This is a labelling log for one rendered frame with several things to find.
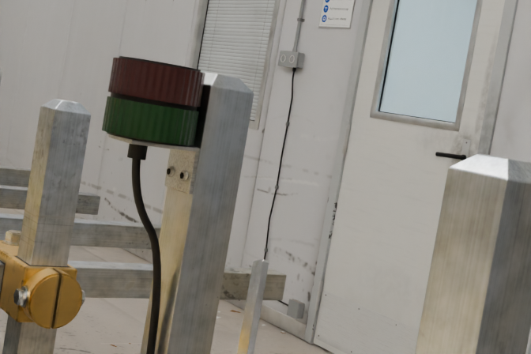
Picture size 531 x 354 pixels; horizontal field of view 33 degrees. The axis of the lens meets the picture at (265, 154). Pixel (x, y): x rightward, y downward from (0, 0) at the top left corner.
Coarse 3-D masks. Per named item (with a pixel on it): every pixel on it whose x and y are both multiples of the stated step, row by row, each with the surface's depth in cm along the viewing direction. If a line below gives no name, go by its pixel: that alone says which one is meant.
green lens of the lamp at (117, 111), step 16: (112, 112) 57; (128, 112) 56; (144, 112) 56; (160, 112) 56; (176, 112) 56; (192, 112) 57; (112, 128) 56; (128, 128) 56; (144, 128) 56; (160, 128) 56; (176, 128) 56; (192, 128) 58; (192, 144) 58
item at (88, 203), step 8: (0, 192) 133; (8, 192) 134; (16, 192) 135; (24, 192) 135; (80, 192) 143; (0, 200) 133; (8, 200) 134; (16, 200) 135; (24, 200) 136; (80, 200) 141; (88, 200) 142; (96, 200) 142; (8, 208) 134; (16, 208) 135; (80, 208) 141; (88, 208) 142; (96, 208) 143
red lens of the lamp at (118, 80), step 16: (112, 64) 58; (128, 64) 56; (144, 64) 55; (112, 80) 57; (128, 80) 56; (144, 80) 56; (160, 80) 56; (176, 80) 56; (192, 80) 57; (144, 96) 56; (160, 96) 56; (176, 96) 56; (192, 96) 57
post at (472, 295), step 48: (480, 192) 40; (528, 192) 40; (480, 240) 39; (528, 240) 40; (432, 288) 41; (480, 288) 39; (528, 288) 40; (432, 336) 41; (480, 336) 39; (528, 336) 41
